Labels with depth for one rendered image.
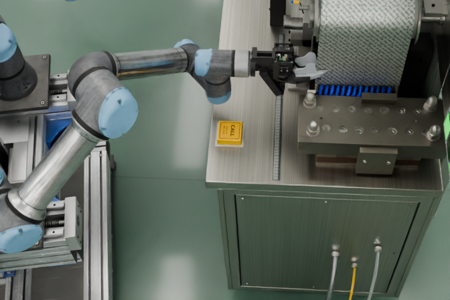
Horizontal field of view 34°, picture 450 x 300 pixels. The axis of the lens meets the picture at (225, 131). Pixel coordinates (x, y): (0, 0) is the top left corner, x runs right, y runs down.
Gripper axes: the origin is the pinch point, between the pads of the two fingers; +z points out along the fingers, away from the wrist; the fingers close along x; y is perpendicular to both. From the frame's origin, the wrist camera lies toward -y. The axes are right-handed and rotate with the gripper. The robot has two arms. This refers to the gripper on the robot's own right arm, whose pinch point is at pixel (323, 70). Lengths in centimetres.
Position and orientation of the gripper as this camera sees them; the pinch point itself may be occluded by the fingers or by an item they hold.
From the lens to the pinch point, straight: 203.8
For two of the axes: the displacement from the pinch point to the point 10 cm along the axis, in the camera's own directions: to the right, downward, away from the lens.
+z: 10.0, 0.4, -0.8
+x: 0.7, -8.3, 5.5
